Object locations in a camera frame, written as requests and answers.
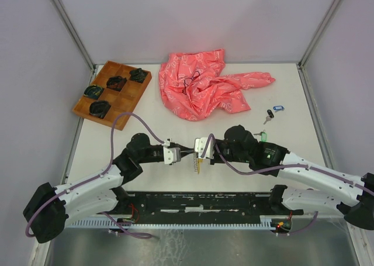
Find white cable duct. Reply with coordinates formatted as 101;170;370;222
69;216;284;231

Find key with black head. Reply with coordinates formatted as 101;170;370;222
264;109;274;125

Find right aluminium frame post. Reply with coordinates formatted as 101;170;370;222
298;0;344;68

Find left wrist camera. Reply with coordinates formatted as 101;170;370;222
162;139;182;165

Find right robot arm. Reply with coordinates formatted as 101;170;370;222
199;125;373;230

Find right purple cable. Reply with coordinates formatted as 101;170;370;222
201;133;374;236

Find aluminium frame post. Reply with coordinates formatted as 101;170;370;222
50;0;96;70
298;0;344;68

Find pink patterned cloth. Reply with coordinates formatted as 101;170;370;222
158;49;275;122

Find wooden compartment tray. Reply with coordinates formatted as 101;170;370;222
72;61;152;130

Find left aluminium frame post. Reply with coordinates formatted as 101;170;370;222
50;0;96;70

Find dark green rolled item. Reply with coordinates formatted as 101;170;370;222
83;85;104;100

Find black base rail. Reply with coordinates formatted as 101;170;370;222
96;186;304;222

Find dark rolled item bottom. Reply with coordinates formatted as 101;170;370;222
89;101;111;119

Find eyeglasses on cloth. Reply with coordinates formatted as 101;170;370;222
182;70;200;95

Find large keyring with yellow handle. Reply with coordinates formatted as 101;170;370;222
193;153;203;174

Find dark rolled item middle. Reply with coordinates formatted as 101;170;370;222
106;76;127;92

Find key with green tag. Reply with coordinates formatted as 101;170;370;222
254;130;267;142

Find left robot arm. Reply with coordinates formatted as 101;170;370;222
23;133;193;243

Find dark rolled item top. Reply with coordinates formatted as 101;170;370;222
129;68;148;84

